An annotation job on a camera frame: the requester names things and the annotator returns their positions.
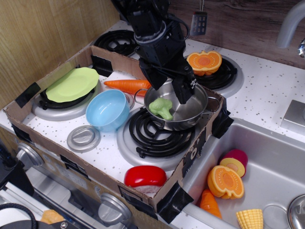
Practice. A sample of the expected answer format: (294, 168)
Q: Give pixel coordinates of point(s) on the silver sink basin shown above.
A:
(275, 175)

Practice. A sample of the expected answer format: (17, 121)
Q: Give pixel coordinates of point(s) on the grey faucet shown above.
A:
(289, 25)

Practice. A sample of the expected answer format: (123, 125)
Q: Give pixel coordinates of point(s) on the back right black burner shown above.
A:
(227, 80)

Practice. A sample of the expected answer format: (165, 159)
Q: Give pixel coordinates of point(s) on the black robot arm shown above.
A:
(131, 10)

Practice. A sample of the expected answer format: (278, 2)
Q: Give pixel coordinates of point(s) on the front right black burner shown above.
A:
(141, 141)

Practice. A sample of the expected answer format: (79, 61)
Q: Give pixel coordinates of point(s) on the grey faucet base block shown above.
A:
(294, 118)

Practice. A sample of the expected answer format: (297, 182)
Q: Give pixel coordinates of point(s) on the silver oven knob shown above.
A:
(28, 156)
(112, 211)

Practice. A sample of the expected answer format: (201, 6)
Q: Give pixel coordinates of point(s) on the black burner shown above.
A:
(65, 113)
(141, 141)
(227, 80)
(118, 41)

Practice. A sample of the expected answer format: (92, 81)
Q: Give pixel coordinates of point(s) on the light green toy broccoli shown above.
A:
(161, 107)

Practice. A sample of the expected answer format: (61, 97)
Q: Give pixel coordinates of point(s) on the back left black burner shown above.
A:
(118, 41)

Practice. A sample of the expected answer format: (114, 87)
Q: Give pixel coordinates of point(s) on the red toy cheese wedge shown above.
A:
(145, 179)

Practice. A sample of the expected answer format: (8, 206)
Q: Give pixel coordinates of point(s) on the silver oven knob right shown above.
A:
(112, 211)

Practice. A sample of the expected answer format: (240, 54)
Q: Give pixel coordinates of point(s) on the silver oven knob left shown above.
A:
(28, 156)

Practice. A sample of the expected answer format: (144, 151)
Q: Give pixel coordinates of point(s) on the light blue plastic bowl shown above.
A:
(108, 110)

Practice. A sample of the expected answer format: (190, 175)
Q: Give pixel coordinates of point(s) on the orange pumpkin half on burner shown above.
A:
(204, 63)

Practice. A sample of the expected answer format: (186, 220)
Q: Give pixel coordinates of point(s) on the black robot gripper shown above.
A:
(160, 45)

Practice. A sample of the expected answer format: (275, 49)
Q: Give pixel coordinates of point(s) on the orange toy bottom left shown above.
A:
(51, 216)

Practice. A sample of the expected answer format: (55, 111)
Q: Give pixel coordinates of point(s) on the yellow toy corn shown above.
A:
(250, 219)

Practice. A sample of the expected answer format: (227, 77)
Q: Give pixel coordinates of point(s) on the silver pot lid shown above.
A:
(296, 213)

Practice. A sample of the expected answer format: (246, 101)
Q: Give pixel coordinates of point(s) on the brown cardboard fence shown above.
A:
(170, 200)

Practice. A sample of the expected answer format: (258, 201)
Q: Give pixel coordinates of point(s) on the silver stove knob front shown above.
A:
(83, 139)

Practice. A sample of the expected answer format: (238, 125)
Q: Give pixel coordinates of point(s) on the stainless steel pot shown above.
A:
(185, 115)

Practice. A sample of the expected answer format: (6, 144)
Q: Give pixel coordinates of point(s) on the front left black burner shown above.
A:
(65, 113)

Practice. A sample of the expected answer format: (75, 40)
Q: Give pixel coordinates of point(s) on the orange toy carrot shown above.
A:
(135, 87)

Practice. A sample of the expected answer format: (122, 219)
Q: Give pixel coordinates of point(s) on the hanging silver spatula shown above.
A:
(199, 21)

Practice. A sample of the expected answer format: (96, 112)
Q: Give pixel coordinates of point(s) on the orange pumpkin half in sink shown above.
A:
(225, 183)

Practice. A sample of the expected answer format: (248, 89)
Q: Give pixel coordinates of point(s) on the red peach half toy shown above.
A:
(236, 160)

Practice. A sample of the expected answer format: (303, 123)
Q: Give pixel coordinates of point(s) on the light green plastic plate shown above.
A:
(73, 85)

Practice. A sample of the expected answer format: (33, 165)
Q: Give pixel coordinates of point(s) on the orange carrot in sink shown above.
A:
(209, 204)

